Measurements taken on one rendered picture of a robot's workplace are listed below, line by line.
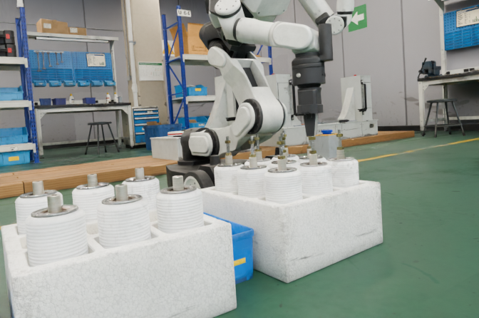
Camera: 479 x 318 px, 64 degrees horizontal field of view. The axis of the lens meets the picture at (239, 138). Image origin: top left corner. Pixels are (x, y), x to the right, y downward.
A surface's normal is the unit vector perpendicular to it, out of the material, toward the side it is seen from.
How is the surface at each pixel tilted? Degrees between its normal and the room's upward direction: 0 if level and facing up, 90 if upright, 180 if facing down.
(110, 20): 90
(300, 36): 90
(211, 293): 90
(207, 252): 90
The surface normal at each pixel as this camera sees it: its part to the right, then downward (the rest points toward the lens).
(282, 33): -0.50, 0.08
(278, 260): -0.80, 0.08
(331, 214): 0.60, 0.00
